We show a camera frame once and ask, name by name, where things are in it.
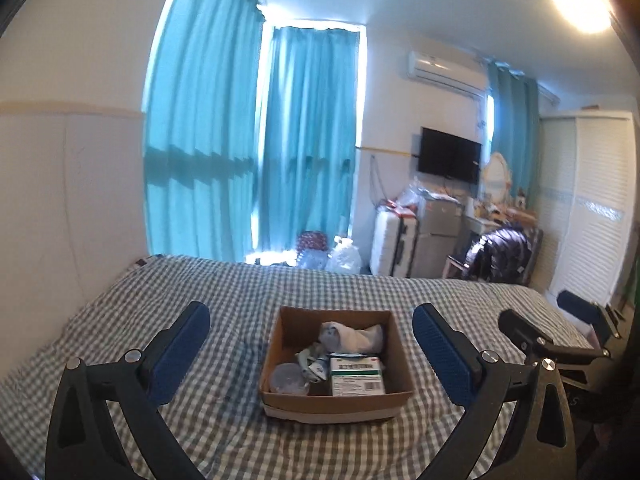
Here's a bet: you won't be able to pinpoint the black wall cable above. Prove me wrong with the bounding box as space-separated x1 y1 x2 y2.
370 155 388 206

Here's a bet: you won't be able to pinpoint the white louvred wardrobe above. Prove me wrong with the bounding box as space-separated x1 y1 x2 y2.
540 110 640 306

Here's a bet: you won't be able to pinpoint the grey-green plastic packets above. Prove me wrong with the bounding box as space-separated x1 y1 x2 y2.
295 342 331 381

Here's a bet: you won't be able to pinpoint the checked bed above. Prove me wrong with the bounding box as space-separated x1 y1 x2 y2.
0 254 616 480

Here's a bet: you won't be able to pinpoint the cardboard box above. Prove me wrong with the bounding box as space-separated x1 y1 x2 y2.
258 306 415 422

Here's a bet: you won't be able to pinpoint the silver small fridge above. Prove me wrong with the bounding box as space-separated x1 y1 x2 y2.
410 197 466 278

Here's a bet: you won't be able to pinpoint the wide blue curtain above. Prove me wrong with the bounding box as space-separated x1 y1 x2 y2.
142 0 266 263

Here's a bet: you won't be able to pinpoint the white suitcase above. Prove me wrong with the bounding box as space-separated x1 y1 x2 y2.
370 207 418 277

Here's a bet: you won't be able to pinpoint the white plastic bag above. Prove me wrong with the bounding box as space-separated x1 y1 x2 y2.
327 237 362 273

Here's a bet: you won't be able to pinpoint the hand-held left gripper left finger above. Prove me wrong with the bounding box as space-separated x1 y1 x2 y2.
45 301 212 480

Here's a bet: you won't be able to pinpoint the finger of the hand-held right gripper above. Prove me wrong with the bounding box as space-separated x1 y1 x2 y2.
556 290 622 342
498 308 557 357

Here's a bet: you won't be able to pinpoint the black wall television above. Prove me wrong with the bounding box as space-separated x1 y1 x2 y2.
417 127 483 185

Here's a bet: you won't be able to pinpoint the oval white mirror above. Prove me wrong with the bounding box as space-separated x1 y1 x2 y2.
482 152 513 206

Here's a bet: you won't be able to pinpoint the ceiling light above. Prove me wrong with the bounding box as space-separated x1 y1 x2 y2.
550 0 613 36

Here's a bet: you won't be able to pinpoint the white air conditioner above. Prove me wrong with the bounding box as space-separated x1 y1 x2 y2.
406 50 488 98

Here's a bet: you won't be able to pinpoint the dark patterned bag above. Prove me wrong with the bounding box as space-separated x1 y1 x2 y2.
297 231 328 252

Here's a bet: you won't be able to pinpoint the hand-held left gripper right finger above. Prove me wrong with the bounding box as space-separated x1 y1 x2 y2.
412 303 578 480

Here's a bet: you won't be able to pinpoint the white dressing table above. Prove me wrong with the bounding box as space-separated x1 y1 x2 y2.
462 205 538 233

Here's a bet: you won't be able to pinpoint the clear plastic bag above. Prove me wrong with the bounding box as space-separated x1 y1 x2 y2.
397 180 426 211

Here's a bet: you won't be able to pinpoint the clear plastic swab container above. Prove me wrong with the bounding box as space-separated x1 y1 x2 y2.
269 362 311 396

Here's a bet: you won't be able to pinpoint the narrow blue curtain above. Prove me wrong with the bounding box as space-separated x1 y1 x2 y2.
487 60 541 211

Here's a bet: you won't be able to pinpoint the wooden chair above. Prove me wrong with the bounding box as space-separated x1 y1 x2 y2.
444 254 472 279

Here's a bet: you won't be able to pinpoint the green medicine box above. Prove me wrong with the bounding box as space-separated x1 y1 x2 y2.
327 353 387 397

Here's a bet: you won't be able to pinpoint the dark shiny jacket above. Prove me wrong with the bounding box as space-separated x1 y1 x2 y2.
465 227 533 281

